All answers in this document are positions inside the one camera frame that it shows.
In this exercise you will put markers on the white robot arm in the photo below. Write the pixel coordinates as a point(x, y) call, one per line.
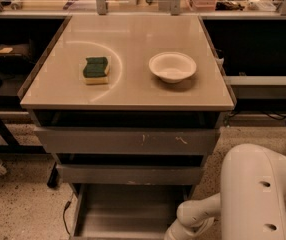
point(251, 201)

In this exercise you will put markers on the white bowl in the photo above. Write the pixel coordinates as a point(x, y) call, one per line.
point(172, 67)

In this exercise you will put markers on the grey bottom drawer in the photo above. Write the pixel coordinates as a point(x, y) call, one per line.
point(125, 212)

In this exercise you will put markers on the grey drawer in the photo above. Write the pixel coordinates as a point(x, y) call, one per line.
point(132, 133)
point(130, 169)
point(125, 212)

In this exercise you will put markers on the grey drawer cabinet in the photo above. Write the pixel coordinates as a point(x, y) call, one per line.
point(129, 42)

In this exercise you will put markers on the grey top drawer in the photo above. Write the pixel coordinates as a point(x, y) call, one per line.
point(132, 133)

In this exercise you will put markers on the green yellow sponge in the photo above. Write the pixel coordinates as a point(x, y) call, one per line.
point(96, 70)

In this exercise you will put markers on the black bag with note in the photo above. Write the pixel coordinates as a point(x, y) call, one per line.
point(16, 58)

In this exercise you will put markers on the grey middle drawer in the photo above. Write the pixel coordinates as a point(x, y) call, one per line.
point(130, 169)

